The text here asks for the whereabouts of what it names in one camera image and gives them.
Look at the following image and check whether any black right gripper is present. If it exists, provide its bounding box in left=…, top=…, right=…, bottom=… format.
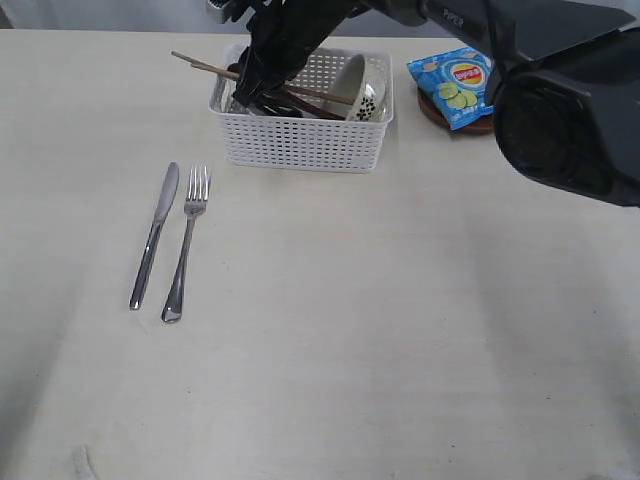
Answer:
left=230, top=0, right=369, bottom=108

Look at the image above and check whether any dark red wooden spoon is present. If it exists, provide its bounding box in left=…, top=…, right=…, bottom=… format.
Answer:
left=246, top=85, right=345, bottom=121

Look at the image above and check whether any wooden chopstick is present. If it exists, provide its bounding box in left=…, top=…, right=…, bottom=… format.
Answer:
left=190, top=62, right=239, bottom=81
left=170, top=51, right=355, bottom=105

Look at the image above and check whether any silver fork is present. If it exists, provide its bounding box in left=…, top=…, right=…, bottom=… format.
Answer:
left=161, top=166, right=211, bottom=323

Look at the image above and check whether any blue chips bag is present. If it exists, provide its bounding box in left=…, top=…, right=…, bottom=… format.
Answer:
left=407, top=47, right=494, bottom=131

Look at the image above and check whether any silver table knife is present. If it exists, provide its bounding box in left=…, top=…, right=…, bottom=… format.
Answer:
left=129, top=162, right=179, bottom=311

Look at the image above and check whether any brown round wooden plate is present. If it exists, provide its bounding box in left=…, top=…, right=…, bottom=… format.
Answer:
left=416, top=88, right=494, bottom=136

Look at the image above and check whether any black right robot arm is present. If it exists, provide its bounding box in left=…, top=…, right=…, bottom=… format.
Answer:
left=222, top=1, right=639, bottom=207

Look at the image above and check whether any white perforated plastic basket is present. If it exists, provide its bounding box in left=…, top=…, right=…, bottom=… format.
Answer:
left=209, top=51, right=393, bottom=173

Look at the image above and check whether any white patterned ceramic bowl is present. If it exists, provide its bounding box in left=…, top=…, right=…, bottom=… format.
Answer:
left=322, top=54, right=387, bottom=122

